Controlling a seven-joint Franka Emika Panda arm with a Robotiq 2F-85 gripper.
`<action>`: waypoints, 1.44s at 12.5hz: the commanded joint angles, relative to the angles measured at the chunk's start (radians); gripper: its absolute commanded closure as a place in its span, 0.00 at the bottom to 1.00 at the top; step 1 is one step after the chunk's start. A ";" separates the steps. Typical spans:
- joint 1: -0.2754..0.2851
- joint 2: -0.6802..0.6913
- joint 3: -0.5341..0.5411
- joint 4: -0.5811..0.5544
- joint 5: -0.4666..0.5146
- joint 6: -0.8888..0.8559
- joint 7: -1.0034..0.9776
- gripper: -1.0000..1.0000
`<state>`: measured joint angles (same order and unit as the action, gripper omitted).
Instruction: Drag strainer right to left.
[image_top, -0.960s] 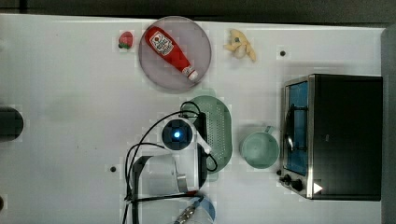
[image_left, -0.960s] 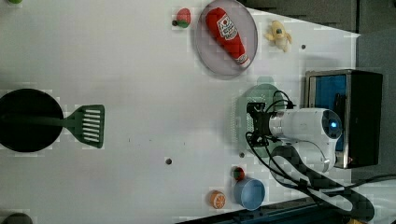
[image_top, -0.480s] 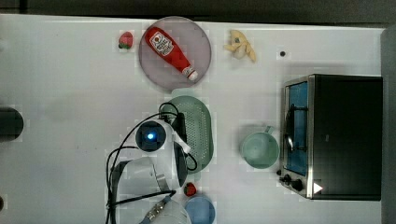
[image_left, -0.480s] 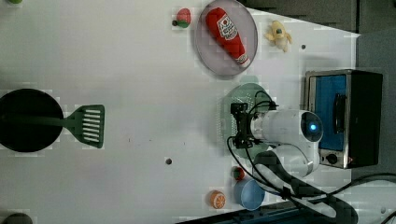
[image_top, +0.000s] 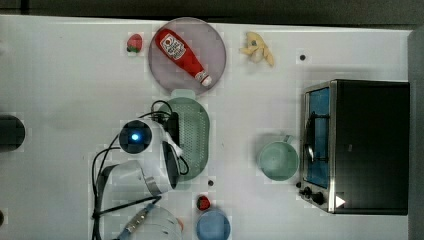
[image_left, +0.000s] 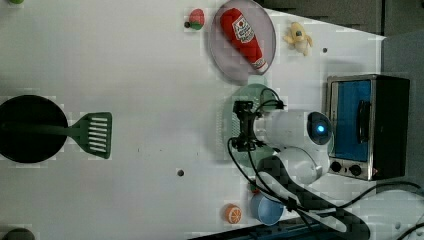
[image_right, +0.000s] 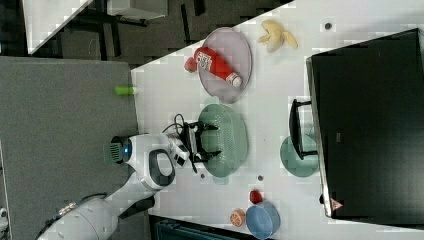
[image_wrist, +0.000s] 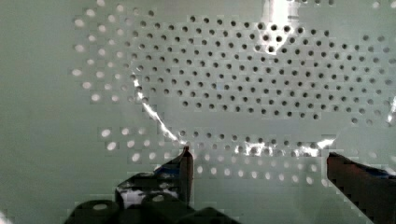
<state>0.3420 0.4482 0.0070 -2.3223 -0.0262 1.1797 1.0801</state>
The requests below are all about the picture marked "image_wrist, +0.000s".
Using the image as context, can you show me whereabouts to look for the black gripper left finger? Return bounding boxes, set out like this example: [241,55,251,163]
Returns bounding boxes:
[115,146,193,207]

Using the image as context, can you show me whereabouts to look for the green strainer colander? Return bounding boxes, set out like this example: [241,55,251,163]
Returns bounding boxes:
[1,0,395,224]

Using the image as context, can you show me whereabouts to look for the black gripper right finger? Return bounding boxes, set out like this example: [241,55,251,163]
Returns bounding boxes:
[326,152,396,224]

